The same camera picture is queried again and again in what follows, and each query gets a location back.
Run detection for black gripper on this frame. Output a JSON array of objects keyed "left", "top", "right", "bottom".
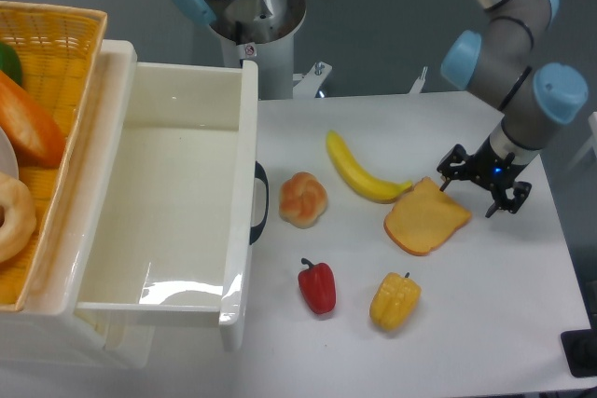
[{"left": 437, "top": 134, "right": 532, "bottom": 218}]

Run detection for toast bread slice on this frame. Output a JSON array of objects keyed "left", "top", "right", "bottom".
[{"left": 383, "top": 177, "right": 472, "bottom": 256}]

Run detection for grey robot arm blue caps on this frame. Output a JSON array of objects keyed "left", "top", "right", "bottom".
[{"left": 437, "top": 0, "right": 589, "bottom": 216}]

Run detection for round knotted bread roll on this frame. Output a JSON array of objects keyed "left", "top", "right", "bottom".
[{"left": 278, "top": 172, "right": 327, "bottom": 228}]

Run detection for yellow banana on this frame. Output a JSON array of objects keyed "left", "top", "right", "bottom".
[{"left": 326, "top": 130, "right": 413, "bottom": 203}]

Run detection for yellow bell pepper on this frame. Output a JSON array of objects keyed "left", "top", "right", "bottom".
[{"left": 369, "top": 272, "right": 422, "bottom": 332}]

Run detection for black device at table corner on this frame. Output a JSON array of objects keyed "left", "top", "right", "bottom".
[{"left": 561, "top": 329, "right": 597, "bottom": 377}]

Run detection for red bell pepper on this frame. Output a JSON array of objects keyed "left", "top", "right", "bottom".
[{"left": 298, "top": 258, "right": 337, "bottom": 315}]

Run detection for white open drawer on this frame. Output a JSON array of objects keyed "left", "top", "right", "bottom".
[{"left": 76, "top": 62, "right": 263, "bottom": 351}]

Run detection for yellow woven basket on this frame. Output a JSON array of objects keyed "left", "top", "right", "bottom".
[{"left": 1, "top": 1, "right": 107, "bottom": 313}]

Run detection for orange baguette loaf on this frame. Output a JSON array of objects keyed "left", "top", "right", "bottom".
[{"left": 1, "top": 72, "right": 66, "bottom": 169}]

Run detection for white drawer cabinet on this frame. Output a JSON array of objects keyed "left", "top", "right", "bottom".
[{"left": 1, "top": 40, "right": 160, "bottom": 368}]

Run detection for green pepper in basket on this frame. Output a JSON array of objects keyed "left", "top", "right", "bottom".
[{"left": 0, "top": 42, "right": 23, "bottom": 86}]

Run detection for white table clamp bracket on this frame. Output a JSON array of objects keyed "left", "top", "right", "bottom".
[{"left": 293, "top": 62, "right": 333, "bottom": 99}]

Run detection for dark drawer handle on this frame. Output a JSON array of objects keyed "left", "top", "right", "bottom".
[{"left": 249, "top": 161, "right": 270, "bottom": 245}]

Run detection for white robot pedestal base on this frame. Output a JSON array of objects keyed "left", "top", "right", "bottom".
[{"left": 171, "top": 0, "right": 306, "bottom": 100}]

